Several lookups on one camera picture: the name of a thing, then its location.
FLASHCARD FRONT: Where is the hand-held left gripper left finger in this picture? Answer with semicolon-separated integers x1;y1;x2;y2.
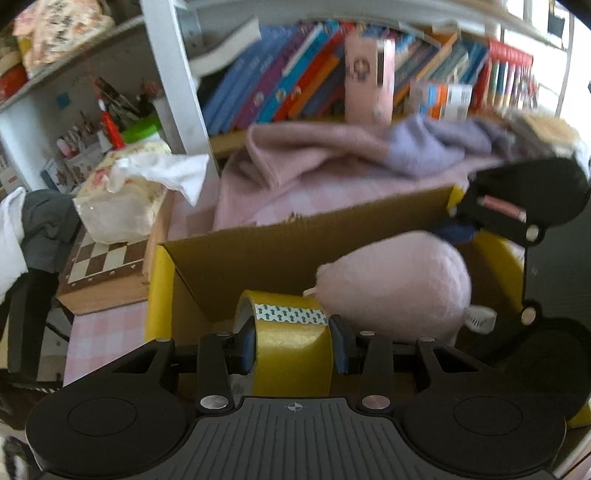
111;318;258;414

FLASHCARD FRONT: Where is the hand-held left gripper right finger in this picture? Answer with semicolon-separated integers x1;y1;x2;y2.
329;315;483;412

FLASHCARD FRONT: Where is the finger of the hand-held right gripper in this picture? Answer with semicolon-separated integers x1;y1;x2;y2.
434;182;546;244
480;299;547;367

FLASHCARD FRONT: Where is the yellow tape roll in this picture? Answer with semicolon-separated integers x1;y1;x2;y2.
233;290;334;398

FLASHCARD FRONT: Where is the pink plush toy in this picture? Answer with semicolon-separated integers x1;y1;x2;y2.
302;230;498;344

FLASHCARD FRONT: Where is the cardboard box with yellow edges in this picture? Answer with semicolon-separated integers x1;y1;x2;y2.
145;184;591;430

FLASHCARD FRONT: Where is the green lidded container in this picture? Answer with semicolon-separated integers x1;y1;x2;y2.
121;115;162;145

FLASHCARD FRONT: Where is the tan woven item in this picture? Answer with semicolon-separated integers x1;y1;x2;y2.
505;113;585;160

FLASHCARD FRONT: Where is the purple cloth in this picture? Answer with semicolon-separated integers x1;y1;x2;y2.
385;114;518;178

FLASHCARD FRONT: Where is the red boxed book set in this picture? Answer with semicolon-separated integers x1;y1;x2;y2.
480;39;540;114

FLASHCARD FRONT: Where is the orange and white small box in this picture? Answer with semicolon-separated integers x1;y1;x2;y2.
409;79;474;121

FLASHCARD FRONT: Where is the wooden chessboard box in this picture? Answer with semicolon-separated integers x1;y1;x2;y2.
56;189;175;317

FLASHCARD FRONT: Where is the pink carton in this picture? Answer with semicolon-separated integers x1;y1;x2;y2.
344;33;397;124

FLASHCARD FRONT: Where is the pink cloth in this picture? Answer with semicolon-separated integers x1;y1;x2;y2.
213;121;509;232

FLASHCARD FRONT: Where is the floral tissue pack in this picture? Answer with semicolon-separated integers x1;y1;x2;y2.
73;141;211;244

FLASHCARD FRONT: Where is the black chair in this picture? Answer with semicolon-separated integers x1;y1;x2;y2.
0;270;75;374

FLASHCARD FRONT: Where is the grey cloth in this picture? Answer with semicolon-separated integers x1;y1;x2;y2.
21;188;81;273

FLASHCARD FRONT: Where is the row of colourful books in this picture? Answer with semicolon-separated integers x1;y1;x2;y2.
198;18;490;134

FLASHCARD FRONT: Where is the white organizer box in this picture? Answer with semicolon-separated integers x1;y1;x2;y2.
39;124;105;192

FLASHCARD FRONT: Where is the red plastic bottle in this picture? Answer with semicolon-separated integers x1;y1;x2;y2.
95;78;126;151

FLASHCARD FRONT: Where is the black white patterned cloth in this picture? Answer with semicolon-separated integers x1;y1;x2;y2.
0;434;35;480

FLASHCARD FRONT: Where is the white shelf unit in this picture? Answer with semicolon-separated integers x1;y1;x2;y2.
0;0;573;195

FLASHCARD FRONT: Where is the bundle of dark pens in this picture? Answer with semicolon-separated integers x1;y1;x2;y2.
95;76;160;121

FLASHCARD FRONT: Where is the white paperback book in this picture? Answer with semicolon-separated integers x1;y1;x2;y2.
189;16;262;77

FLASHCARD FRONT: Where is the red tin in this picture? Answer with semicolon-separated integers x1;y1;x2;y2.
0;65;28;100

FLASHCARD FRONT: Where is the floral bag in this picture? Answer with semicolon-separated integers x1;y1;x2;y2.
11;0;116;79

